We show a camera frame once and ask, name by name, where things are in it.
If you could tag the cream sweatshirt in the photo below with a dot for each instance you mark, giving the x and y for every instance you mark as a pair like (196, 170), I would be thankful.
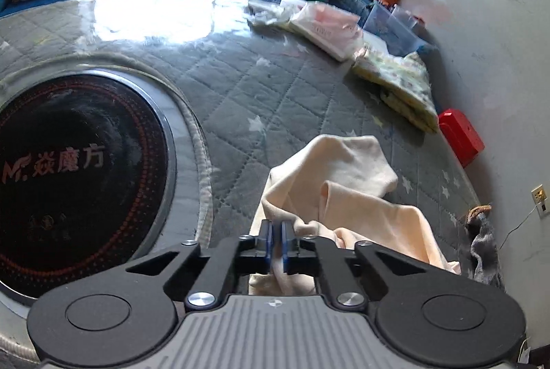
(335, 188)

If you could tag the grey sock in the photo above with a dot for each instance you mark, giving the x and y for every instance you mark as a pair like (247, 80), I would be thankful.
(478, 253)

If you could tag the clear plastic storage box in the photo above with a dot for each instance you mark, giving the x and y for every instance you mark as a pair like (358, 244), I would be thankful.
(399, 38)

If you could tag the folded yellow floral blanket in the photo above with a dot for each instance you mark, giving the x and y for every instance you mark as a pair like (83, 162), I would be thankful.
(405, 85)

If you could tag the round black induction cooktop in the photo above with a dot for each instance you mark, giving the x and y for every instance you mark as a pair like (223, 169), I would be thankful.
(87, 172)

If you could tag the white crumpled cloth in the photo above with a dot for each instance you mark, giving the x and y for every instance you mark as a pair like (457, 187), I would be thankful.
(261, 13)

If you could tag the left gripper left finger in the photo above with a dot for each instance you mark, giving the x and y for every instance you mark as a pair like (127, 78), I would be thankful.
(222, 267)

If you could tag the grey quilted star table cover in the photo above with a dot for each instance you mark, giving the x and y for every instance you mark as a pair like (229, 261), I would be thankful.
(259, 96)

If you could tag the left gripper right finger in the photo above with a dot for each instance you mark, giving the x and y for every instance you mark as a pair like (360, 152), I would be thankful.
(321, 259)

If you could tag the red plastic stool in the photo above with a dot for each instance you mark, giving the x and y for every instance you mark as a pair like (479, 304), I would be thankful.
(464, 140)

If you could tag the pink clothes in plastic bag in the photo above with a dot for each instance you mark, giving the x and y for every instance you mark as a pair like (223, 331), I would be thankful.
(333, 30)

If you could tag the wall power socket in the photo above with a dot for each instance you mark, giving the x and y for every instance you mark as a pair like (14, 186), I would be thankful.
(541, 201)

